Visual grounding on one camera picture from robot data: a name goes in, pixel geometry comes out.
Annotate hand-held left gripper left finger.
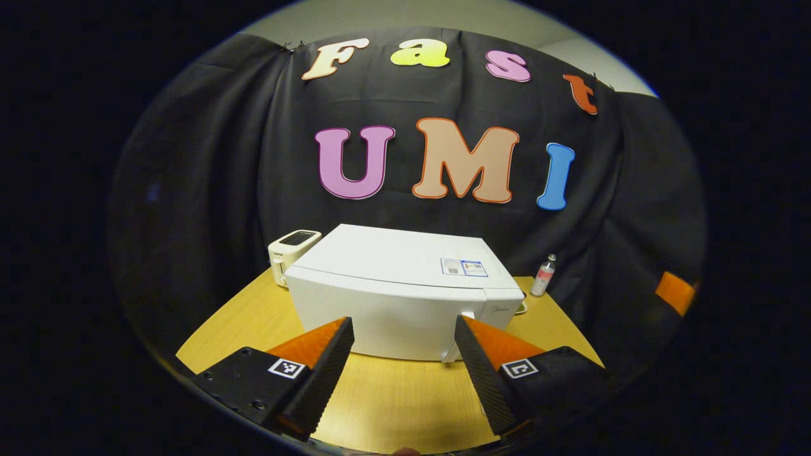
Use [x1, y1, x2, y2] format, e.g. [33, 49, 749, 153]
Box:
[190, 317, 355, 443]

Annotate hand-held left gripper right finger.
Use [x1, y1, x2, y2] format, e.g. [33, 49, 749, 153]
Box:
[454, 315, 612, 438]

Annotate white microwave oven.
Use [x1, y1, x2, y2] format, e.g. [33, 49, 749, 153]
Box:
[284, 224, 526, 364]

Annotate clear bottle with pink label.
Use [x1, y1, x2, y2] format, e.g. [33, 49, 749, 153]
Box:
[530, 254, 558, 297]

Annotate white toaster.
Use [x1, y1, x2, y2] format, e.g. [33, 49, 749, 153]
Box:
[267, 229, 322, 289]

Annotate black backdrop cloth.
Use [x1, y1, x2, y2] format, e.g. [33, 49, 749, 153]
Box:
[108, 27, 707, 374]

